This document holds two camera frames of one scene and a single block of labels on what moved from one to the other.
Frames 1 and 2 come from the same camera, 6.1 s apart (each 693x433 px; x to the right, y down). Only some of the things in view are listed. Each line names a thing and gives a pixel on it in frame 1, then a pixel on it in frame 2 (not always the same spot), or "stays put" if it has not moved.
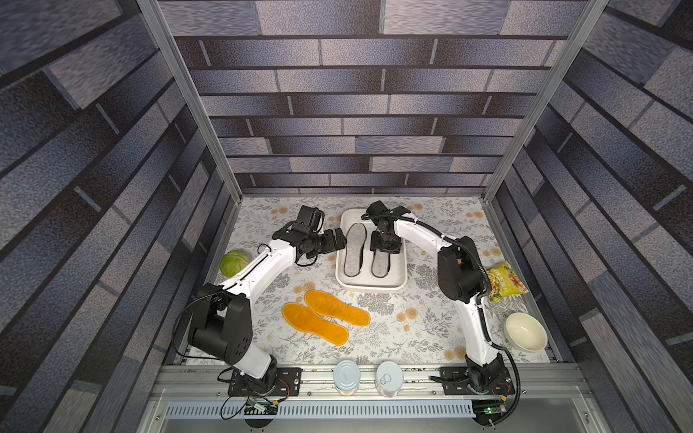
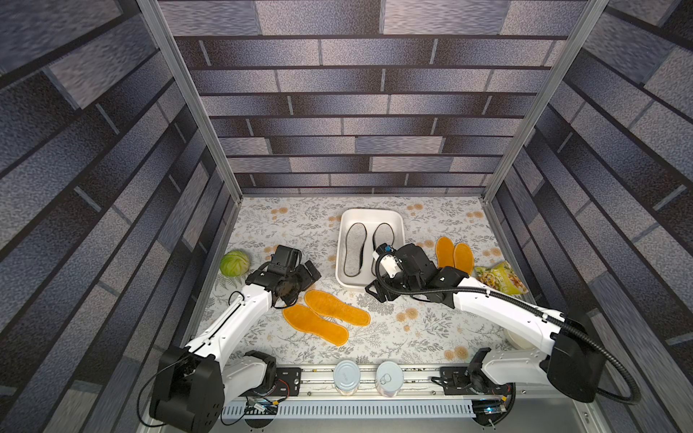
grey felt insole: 355,241 stays put
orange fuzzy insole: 328,306 stays put
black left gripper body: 321,243 -> 300,279
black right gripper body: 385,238 -> 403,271
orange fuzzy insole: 303,318 stays put
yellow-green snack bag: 504,282 stays put
